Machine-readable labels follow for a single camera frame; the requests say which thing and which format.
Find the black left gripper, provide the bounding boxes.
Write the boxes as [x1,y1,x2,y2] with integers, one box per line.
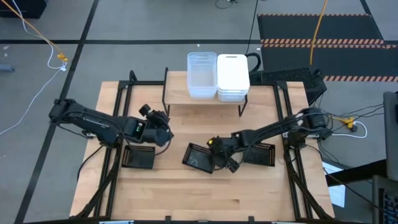
[139,104,175,148]

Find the dark device with blue keys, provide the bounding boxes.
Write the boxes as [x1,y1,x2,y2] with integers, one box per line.
[371,174,398,224]

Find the black box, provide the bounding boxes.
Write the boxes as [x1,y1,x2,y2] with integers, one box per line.
[0,0,47,19]

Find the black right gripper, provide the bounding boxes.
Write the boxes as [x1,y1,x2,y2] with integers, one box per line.
[206,135,241,174]

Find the looped black floor cable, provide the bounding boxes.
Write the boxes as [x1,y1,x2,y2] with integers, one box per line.
[214,0,238,9]

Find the thin black floor cable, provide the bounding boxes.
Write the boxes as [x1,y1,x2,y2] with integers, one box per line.
[323,172,379,209]

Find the yellow hanging cable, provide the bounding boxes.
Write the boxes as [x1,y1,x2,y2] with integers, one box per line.
[309,0,329,66]

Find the long black floor cable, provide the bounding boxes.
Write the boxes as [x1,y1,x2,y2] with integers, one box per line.
[244,0,262,74]

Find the black mat with hazard stripes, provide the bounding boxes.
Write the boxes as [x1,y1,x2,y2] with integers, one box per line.
[257,12,398,83]

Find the black perforated plastic basket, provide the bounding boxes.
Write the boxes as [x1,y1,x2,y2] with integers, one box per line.
[241,142,277,167]
[121,144,156,170]
[182,142,216,174]

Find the long yellow floor cable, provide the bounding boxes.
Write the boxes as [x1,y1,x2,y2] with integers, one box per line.
[0,0,69,63]

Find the white paper sheet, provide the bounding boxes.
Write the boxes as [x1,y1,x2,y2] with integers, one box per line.
[322,161,346,208]

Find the black metal table frame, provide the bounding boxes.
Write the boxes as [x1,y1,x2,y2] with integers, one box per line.
[70,70,336,223]

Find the grey monitor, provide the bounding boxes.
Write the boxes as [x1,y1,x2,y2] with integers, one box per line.
[382,91,398,183]

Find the black slanted bar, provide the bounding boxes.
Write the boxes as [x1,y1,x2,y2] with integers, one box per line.
[325,159,388,187]

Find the yellow power plug cable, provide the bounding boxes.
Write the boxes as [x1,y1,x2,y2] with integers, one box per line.
[331,115,357,129]

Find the wooden shelf with black legs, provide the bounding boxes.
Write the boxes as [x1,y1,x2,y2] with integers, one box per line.
[160,67,249,118]

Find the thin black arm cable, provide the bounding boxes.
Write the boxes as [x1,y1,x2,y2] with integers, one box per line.
[76,143,105,183]

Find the thin white floor cable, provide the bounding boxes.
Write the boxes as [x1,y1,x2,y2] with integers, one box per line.
[0,70,65,136]
[12,0,68,72]

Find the white power cable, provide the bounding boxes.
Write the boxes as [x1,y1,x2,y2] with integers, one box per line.
[332,121,368,139]

